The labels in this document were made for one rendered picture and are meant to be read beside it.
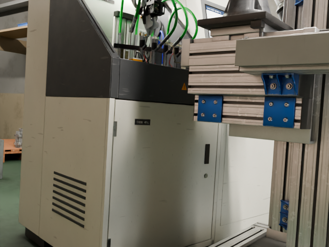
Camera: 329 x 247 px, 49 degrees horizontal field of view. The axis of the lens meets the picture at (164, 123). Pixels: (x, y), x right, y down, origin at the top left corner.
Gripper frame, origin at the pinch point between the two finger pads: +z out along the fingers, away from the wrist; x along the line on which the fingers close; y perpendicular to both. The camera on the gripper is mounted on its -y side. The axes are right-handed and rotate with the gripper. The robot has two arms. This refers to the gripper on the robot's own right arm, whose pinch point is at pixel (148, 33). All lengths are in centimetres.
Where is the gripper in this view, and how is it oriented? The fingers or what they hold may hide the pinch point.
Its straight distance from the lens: 184.6
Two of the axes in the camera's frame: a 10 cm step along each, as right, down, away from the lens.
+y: 6.7, 0.7, -7.4
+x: 7.4, 0.2, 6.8
